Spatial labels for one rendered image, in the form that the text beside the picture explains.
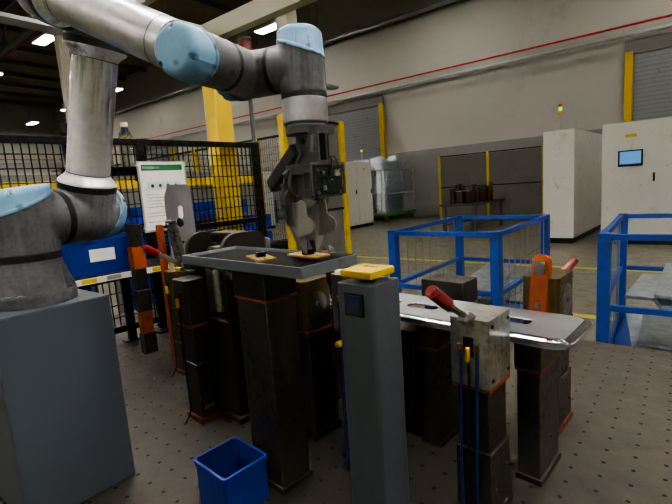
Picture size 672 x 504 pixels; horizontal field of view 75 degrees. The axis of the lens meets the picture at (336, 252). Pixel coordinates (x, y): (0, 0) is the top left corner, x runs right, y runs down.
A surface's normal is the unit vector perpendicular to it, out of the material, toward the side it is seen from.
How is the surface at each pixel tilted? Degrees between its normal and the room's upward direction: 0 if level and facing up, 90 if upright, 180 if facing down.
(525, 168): 90
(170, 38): 90
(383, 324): 90
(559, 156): 90
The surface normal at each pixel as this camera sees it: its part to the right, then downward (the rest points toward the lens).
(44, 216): 0.91, -0.01
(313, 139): -0.77, 0.15
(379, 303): 0.73, 0.05
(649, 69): -0.62, 0.16
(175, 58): -0.40, 0.16
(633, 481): -0.07, -0.99
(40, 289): 0.65, -0.25
